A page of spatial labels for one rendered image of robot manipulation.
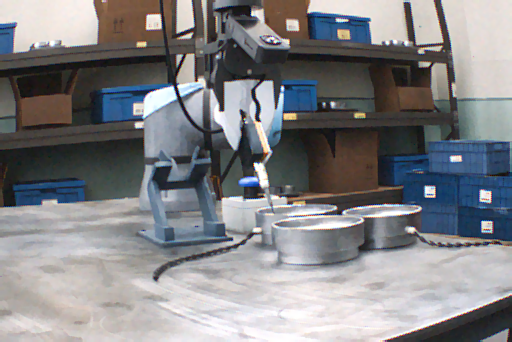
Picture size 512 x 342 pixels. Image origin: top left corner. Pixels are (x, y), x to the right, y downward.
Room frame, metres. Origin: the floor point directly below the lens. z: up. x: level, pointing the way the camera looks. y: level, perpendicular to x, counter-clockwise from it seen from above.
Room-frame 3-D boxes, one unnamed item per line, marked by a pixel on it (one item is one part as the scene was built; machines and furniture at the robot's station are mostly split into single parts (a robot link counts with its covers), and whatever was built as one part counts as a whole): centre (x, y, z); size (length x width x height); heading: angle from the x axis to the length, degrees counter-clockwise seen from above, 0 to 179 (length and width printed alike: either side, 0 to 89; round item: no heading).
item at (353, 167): (5.26, -0.60, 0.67); 0.52 x 0.43 x 0.43; 116
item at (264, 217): (0.96, -0.05, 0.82); 0.10 x 0.10 x 0.04
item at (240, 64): (1.03, 0.02, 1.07); 0.09 x 0.08 x 0.12; 24
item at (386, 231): (0.89, -0.15, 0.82); 0.10 x 0.10 x 0.04
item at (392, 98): (5.53, -1.17, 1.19); 0.45 x 0.40 x 0.37; 111
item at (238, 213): (1.10, 0.01, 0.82); 0.08 x 0.07 x 0.05; 26
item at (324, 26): (5.26, -0.58, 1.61); 0.52 x 0.38 x 0.22; 119
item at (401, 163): (5.55, -1.17, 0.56); 0.52 x 0.38 x 0.22; 113
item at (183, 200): (1.41, 0.15, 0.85); 0.15 x 0.15 x 0.10
